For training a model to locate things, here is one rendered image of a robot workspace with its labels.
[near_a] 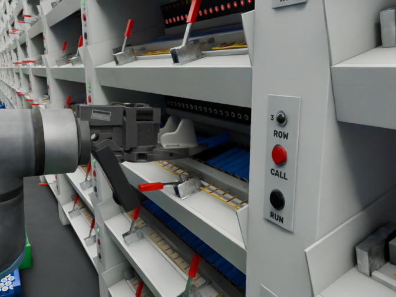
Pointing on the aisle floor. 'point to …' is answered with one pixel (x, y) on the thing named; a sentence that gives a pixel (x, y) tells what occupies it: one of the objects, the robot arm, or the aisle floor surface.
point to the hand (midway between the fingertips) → (198, 148)
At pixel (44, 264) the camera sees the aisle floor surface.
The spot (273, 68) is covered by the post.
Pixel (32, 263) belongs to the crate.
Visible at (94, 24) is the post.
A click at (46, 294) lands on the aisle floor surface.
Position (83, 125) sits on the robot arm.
